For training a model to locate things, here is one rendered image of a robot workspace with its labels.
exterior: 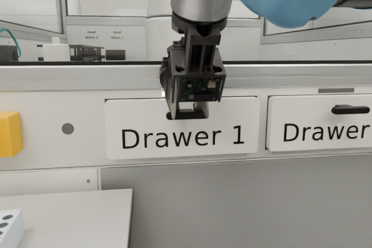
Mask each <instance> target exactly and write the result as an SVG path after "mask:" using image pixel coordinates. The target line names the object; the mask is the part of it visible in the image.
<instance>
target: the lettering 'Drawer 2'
mask: <svg viewBox="0 0 372 248"><path fill-rule="evenodd" d="M287 126H295V128H296V136H295V137H294V138H293V139H286V136H287ZM352 127H355V128H356V131H349V130H350V129H351V128H352ZM366 127H370V125H366V126H365V125H363V128H362V133H361V138H363V137H364V130H365V128H366ZM317 128H320V129H321V132H315V133H314V134H313V135H312V138H313V140H315V141H317V140H319V139H321V140H323V128H322V127H315V128H314V130H315V129H317ZM307 129H311V127H307V128H305V127H304V128H303V138H302V140H303V141H304V139H305V132H306V130H307ZM343 129H344V126H342V129H341V131H340V134H339V133H338V126H335V127H334V130H333V133H332V135H331V132H330V127H328V132H329V139H330V140H332V139H333V136H334V133H335V130H336V132H337V139H340V137H341V135H342V132H343ZM356 132H358V127H357V126H354V125H352V126H350V127H349V128H348V129H347V137H348V138H350V139H355V138H357V136H355V137H350V136H349V133H356ZM318 133H321V136H320V138H315V137H314V136H315V134H318ZM298 134H299V128H298V126H297V125H295V124H292V123H285V131H284V140H283V141H284V142H286V141H294V140H295V139H296V138H297V137H298Z"/></svg>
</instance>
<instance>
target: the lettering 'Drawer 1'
mask: <svg viewBox="0 0 372 248"><path fill-rule="evenodd" d="M235 128H238V139H237V142H234V144H243V143H244V142H240V132H241V126H234V129H235ZM125 132H133V133H135V135H136V143H135V144H134V145H133V146H127V147H126V145H125ZM172 133H173V137H174V140H175V144H176V147H178V146H179V145H180V140H181V137H182V136H183V140H184V144H185V146H188V144H189V140H190V137H191V134H192V132H189V135H188V139H187V142H186V140H185V136H184V132H181V133H180V136H179V141H178V142H177V138H176V136H175V132H172ZM200 133H204V134H205V135H206V137H198V135H199V134H200ZM217 133H221V131H216V132H215V131H213V145H215V135H216V134H217ZM150 135H153V133H149V134H148V135H147V134H146V133H144V147H145V148H147V137H148V136H150ZM158 135H165V138H159V139H157V140H156V146H157V147H160V148H161V147H164V146H166V147H168V136H167V134H166V133H157V136H158ZM198 139H208V134H207V133H206V132H205V131H200V132H198V133H197V134H196V136H195V141H196V143H197V144H198V145H200V146H205V145H207V144H208V143H203V144H201V143H199V142H198ZM139 140H140V138H139V135H138V133H137V132H136V131H135V130H122V145H123V149H127V148H134V147H136V146H137V145H138V144H139ZM160 140H165V141H166V142H165V144H164V145H162V146H160V145H159V144H158V141H160Z"/></svg>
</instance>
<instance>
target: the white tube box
mask: <svg viewBox="0 0 372 248"><path fill-rule="evenodd" d="M23 234H24V225H23V216H22V209H13V210H3V211H0V248H17V246H18V244H19V242H20V240H21V238H22V236H23Z"/></svg>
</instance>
